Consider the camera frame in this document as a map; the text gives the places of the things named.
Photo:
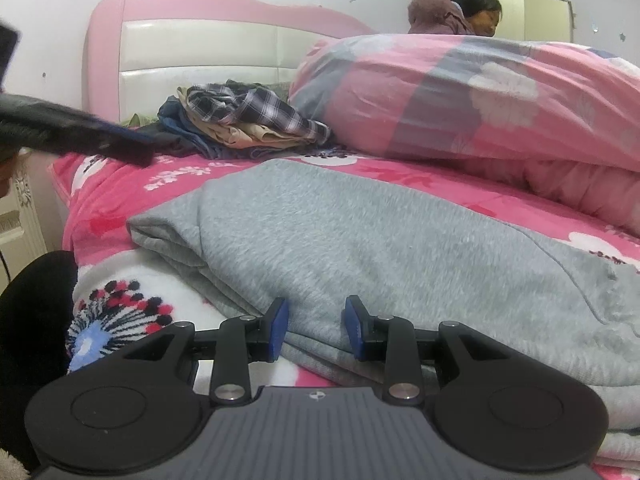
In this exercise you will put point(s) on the blue garment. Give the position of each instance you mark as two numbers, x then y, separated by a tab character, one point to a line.
200	141

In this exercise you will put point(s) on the grey sweatshirt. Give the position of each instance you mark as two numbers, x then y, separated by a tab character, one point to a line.
375	240

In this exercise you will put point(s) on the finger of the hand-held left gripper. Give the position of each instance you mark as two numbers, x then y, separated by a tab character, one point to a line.
115	142

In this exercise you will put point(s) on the white bedside cabinet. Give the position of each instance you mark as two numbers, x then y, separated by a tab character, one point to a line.
27	210

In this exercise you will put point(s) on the pink floral duvet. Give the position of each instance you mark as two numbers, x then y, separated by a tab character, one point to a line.
475	100

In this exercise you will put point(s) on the beige garment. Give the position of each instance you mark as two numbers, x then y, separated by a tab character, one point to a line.
240	135

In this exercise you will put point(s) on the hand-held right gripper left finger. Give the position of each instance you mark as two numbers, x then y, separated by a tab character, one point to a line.
280	330

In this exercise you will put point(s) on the pink and white headboard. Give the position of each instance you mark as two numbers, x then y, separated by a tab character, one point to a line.
200	40

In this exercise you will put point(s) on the person's black trouser leg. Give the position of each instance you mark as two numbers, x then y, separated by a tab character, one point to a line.
35	335

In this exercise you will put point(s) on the pink floral fleece blanket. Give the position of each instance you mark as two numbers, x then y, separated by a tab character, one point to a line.
100	200

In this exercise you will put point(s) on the dark grey garment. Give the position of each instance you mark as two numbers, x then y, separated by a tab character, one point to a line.
170	144

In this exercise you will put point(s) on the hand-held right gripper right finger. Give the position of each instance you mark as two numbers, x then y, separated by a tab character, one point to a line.
355	332

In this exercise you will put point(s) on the black white plaid shirt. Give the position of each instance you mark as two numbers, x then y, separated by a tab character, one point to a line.
260	105

